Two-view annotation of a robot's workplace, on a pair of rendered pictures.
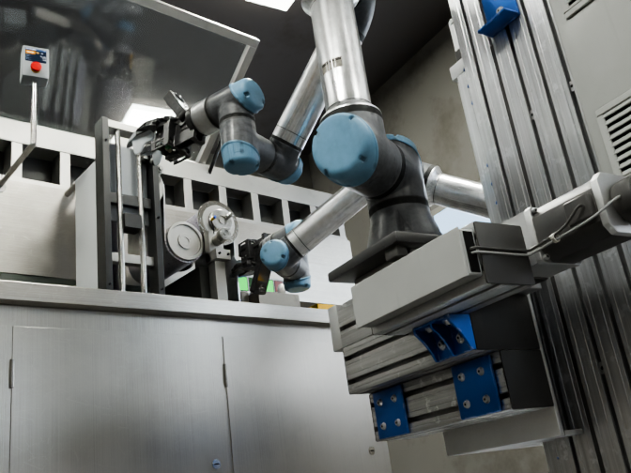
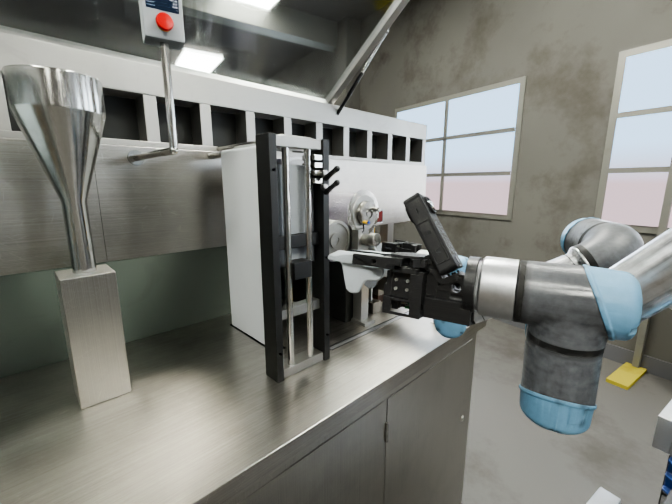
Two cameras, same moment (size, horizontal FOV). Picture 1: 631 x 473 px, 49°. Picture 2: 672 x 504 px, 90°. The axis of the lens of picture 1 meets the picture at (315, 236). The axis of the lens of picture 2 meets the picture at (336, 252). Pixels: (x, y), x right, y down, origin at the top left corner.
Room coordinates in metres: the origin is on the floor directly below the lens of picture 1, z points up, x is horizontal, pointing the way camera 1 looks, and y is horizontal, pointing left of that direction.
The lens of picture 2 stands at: (0.91, 0.40, 1.34)
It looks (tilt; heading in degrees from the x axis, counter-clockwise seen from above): 12 degrees down; 359
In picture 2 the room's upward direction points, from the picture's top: straight up
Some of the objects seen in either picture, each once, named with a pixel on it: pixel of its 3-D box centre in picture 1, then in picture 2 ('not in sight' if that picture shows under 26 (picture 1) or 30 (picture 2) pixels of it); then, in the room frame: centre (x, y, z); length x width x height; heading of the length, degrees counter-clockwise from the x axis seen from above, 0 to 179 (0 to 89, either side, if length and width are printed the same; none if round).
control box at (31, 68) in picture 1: (35, 65); (161, 13); (1.63, 0.72, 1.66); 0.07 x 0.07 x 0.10; 31
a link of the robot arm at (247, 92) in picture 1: (235, 103); (571, 300); (1.27, 0.13, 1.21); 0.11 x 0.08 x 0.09; 58
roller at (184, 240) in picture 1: (164, 254); (309, 235); (2.00, 0.47, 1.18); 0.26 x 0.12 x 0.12; 43
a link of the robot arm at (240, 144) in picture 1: (244, 147); (557, 371); (1.28, 0.12, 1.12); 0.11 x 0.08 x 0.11; 148
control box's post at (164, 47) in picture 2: (34, 112); (169, 98); (1.64, 0.72, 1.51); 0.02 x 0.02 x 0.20
